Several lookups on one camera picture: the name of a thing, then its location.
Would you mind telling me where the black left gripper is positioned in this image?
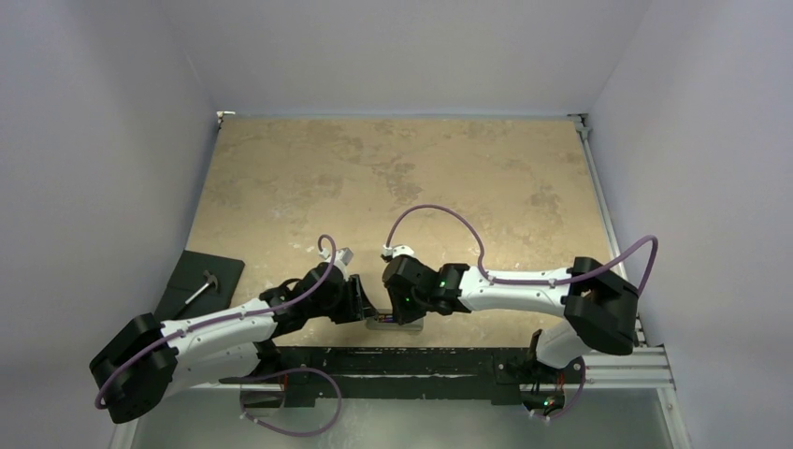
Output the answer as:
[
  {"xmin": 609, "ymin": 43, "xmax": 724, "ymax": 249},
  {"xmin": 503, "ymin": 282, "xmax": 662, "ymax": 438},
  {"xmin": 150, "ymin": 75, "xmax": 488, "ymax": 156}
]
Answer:
[{"xmin": 308, "ymin": 273, "xmax": 377, "ymax": 323}]

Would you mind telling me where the white universal AC remote control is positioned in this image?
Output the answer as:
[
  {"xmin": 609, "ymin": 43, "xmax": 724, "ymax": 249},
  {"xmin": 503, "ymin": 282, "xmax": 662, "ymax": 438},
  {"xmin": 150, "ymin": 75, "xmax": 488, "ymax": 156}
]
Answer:
[{"xmin": 366, "ymin": 311, "xmax": 424, "ymax": 333}]

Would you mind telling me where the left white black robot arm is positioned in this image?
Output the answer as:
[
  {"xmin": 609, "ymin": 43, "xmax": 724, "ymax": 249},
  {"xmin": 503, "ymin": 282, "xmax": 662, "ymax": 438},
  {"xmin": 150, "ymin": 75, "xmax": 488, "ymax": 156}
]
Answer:
[{"xmin": 89, "ymin": 262, "xmax": 377, "ymax": 424}]

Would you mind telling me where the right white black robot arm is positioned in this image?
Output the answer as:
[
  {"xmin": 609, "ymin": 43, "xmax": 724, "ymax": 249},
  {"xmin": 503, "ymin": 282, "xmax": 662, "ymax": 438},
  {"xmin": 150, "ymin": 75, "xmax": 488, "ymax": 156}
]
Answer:
[{"xmin": 382, "ymin": 254, "xmax": 639, "ymax": 381}]

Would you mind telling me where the metal hammer tool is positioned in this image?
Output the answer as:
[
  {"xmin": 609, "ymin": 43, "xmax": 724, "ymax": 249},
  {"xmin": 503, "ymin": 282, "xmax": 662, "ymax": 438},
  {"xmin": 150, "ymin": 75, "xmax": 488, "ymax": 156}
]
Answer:
[{"xmin": 184, "ymin": 270, "xmax": 219, "ymax": 305}]

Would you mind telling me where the black mat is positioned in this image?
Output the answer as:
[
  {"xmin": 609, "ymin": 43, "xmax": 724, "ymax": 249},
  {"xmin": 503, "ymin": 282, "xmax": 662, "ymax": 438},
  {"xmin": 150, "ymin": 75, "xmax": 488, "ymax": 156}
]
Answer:
[{"xmin": 153, "ymin": 250, "xmax": 245, "ymax": 321}]

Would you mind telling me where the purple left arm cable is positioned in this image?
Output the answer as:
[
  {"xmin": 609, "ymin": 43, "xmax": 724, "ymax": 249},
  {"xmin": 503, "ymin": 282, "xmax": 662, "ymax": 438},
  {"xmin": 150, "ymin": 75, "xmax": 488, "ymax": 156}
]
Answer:
[{"xmin": 94, "ymin": 234, "xmax": 338, "ymax": 412}]

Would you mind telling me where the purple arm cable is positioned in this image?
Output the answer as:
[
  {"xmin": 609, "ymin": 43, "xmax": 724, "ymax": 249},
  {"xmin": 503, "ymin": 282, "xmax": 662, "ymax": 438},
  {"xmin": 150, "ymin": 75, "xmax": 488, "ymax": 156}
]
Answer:
[
  {"xmin": 94, "ymin": 234, "xmax": 338, "ymax": 412},
  {"xmin": 383, "ymin": 205, "xmax": 659, "ymax": 296}
]

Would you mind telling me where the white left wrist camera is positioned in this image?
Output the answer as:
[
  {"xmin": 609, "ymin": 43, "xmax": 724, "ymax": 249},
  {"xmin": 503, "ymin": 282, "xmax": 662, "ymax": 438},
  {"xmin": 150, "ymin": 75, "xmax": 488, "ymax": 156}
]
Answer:
[{"xmin": 332, "ymin": 247, "xmax": 354, "ymax": 267}]

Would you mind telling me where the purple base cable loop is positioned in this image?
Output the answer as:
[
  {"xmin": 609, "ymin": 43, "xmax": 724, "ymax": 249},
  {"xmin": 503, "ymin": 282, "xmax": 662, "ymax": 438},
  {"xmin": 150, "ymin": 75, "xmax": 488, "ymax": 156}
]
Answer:
[{"xmin": 238, "ymin": 363, "xmax": 346, "ymax": 438}]

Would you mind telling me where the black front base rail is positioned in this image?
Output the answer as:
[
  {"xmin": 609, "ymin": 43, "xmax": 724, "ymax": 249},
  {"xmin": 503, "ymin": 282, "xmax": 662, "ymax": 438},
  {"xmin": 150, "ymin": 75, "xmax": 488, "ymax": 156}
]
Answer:
[{"xmin": 259, "ymin": 346, "xmax": 584, "ymax": 407}]

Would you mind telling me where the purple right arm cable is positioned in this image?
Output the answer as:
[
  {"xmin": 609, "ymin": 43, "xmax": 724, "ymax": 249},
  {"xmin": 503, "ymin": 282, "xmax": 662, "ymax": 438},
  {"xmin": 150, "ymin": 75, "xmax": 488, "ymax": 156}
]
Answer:
[{"xmin": 383, "ymin": 205, "xmax": 659, "ymax": 296}]

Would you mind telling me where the aluminium frame rail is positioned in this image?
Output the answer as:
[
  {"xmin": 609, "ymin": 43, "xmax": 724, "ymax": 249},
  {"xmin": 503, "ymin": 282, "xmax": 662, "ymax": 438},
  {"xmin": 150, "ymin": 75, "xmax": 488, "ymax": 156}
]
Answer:
[{"xmin": 568, "ymin": 113, "xmax": 691, "ymax": 448}]

